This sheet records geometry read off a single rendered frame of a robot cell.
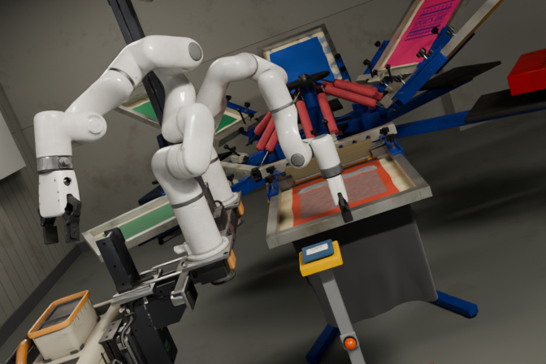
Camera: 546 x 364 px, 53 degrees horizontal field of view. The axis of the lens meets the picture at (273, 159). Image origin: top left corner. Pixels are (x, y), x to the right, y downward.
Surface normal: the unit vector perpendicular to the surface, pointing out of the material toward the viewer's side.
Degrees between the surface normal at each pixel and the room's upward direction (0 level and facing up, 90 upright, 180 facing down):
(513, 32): 90
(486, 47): 90
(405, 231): 91
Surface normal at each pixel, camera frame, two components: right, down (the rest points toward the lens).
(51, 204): -0.60, 0.07
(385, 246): 0.16, 0.26
